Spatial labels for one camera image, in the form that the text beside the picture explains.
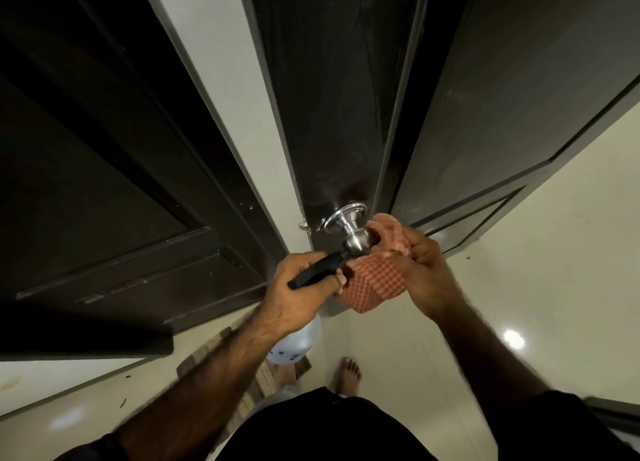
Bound person's right hand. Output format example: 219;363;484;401
387;224;466;324

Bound person's left hand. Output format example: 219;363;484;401
257;252;349;339

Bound white spray bottle black trigger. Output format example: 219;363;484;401
267;250;349;366

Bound orange checked cloth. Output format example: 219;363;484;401
337;213;411;314

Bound silver door knob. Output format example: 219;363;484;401
319;203;376;258

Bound black wooden door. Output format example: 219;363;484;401
235;0;640;316

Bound person's right forearm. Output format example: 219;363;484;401
435;300;551;416

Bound person's left forearm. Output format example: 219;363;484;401
115;315;281;461

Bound person's left foot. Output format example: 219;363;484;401
275;364;301;392

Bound person's foot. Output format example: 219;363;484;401
275;364;301;392
335;358;362;396

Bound person's right foot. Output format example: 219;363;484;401
335;358;362;396

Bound dark wooden side door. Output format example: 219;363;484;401
0;0;289;362

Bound brown striped doormat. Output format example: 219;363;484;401
175;320;313;452

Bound grey trousers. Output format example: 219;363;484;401
249;385;301;416

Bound black shirt torso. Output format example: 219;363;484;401
219;388;436;461

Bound dark furniture corner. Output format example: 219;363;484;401
585;398;640;436

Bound black left sleeve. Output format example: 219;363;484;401
55;433;131;461

